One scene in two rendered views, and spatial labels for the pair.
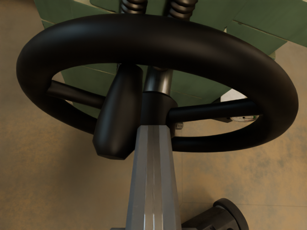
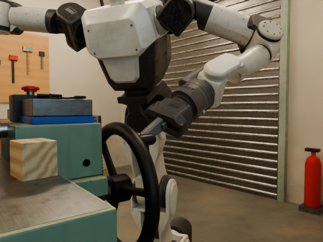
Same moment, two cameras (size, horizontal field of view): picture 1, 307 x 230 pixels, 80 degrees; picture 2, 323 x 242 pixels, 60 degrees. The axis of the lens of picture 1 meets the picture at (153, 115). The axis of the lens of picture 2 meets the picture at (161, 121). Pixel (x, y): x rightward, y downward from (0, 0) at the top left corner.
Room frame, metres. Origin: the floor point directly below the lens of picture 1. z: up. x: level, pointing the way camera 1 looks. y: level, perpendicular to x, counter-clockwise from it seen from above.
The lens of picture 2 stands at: (0.09, 0.61, 0.99)
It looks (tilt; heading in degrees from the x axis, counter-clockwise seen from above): 3 degrees down; 261
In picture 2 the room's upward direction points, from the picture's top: straight up
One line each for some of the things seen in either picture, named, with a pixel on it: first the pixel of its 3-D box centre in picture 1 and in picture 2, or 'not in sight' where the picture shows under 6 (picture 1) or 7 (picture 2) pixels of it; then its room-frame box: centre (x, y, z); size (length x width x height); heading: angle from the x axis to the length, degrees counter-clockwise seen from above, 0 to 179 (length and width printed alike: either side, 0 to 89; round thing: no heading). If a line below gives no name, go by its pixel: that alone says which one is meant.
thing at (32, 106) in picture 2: not in sight; (50, 106); (0.21, 0.09, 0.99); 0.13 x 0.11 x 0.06; 119
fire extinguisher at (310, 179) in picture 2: not in sight; (312, 179); (-1.74, -1.79, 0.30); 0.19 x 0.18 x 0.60; 35
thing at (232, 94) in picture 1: (224, 99); not in sight; (0.39, -0.14, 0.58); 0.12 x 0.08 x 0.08; 29
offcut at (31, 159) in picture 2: not in sight; (33, 158); (0.19, 0.24, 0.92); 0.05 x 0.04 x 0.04; 126
